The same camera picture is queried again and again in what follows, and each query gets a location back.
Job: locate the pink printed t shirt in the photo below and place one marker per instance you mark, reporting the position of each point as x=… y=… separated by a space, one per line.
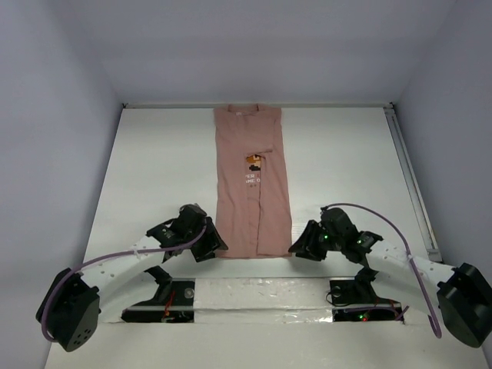
x=253 y=214

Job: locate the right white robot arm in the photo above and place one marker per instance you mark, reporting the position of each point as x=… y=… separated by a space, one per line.
x=458 y=298

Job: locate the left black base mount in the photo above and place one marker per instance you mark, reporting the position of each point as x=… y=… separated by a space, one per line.
x=172 y=302

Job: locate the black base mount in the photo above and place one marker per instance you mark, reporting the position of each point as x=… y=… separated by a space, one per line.
x=172 y=302
x=354 y=300

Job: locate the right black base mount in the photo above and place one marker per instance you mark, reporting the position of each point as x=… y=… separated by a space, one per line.
x=354 y=300

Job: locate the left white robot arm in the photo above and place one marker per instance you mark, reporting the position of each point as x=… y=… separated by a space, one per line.
x=108 y=285

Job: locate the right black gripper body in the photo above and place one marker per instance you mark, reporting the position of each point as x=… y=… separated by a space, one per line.
x=334 y=243

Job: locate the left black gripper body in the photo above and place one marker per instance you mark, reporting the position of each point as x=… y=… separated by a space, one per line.
x=191 y=236

